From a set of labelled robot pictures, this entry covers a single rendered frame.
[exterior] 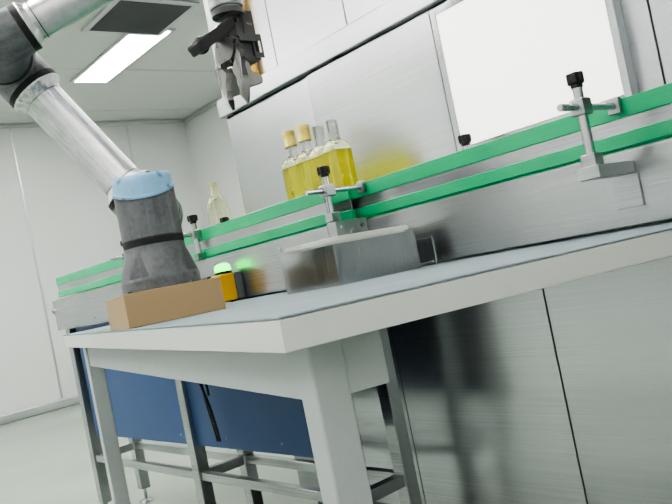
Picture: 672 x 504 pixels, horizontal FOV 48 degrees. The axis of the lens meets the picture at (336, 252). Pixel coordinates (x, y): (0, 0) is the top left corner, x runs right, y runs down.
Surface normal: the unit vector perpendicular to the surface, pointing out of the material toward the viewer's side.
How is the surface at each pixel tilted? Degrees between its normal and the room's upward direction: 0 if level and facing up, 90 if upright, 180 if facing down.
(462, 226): 90
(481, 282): 90
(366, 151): 90
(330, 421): 90
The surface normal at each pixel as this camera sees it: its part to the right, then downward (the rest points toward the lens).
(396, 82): -0.75, 0.14
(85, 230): 0.63, -0.14
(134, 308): 0.45, -0.11
